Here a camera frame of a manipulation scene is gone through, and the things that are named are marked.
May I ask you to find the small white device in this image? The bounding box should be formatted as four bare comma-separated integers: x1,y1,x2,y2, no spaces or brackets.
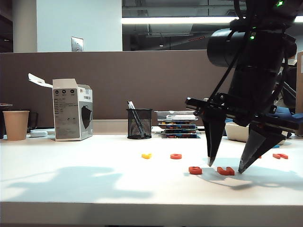
29,130,49,138

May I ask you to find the black mesh pen holder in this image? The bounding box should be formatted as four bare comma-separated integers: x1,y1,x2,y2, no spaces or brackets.
126,108,153,140

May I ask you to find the brown desk partition panel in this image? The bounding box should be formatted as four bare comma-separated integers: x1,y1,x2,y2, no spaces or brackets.
0,49,253,130

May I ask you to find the black silver pen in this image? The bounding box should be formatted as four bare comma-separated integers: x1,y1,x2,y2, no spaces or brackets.
126,100,147,138

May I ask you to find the colourful letter magnet board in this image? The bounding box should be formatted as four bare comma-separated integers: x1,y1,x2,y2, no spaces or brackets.
162,129,198,134
160,133,201,139
158,120,198,126
160,124,198,130

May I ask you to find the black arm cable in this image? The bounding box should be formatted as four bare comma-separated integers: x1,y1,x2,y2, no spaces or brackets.
210,0,254,100

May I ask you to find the red letter u magnet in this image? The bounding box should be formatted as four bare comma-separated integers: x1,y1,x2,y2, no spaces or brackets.
217,166,235,176

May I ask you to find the silver wall plate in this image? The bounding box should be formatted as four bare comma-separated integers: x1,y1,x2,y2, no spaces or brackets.
71,36,84,52

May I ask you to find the white grey mask box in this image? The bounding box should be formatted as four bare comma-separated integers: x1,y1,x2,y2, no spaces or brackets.
27,73,93,142

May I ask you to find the brown cardboard box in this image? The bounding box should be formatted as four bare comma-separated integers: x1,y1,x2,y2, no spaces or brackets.
295,51,303,137

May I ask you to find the beige pulp tray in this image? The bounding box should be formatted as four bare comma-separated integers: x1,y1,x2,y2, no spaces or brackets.
223,122,291,145

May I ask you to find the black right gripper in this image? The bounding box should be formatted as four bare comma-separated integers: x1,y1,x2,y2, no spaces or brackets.
185,67,300,175

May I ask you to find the blue fabric bag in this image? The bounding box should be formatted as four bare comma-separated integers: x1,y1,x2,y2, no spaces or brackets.
274,106,303,122

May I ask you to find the brown paper cup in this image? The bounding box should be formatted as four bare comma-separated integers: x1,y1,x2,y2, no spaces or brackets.
2,111,30,141

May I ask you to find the white ceiling light strip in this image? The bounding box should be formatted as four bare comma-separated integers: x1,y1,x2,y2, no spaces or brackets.
121,16,303,24

